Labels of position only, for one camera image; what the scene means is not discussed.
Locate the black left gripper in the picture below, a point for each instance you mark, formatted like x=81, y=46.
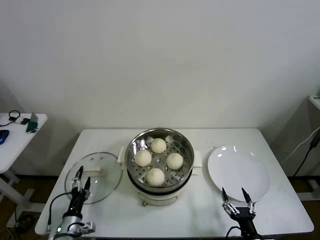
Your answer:
x=77, y=202

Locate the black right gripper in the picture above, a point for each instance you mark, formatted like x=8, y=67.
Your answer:
x=246, y=217

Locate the round glass pot lid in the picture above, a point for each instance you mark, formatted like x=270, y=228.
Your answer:
x=107, y=180

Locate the white steamed baozi bun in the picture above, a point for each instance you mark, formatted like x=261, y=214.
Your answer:
x=155, y=176
x=143, y=158
x=158, y=145
x=175, y=161

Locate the stainless steel steamer basket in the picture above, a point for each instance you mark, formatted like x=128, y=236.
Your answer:
x=140, y=175

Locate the large white plate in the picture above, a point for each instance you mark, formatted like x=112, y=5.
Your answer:
x=237, y=170

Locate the white electric cooker pot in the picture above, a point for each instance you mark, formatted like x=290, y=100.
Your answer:
x=155, y=198

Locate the white side table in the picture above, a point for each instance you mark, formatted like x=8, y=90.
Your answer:
x=15, y=150

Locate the green flat object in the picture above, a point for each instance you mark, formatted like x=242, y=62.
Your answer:
x=31, y=127

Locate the grey tilted card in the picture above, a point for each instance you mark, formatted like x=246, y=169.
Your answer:
x=34, y=116

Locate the small black device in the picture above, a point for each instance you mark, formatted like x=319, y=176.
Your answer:
x=24, y=121

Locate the small white device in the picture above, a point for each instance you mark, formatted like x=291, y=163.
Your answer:
x=18, y=120

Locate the blue computer mouse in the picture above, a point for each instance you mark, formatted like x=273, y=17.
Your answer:
x=3, y=136

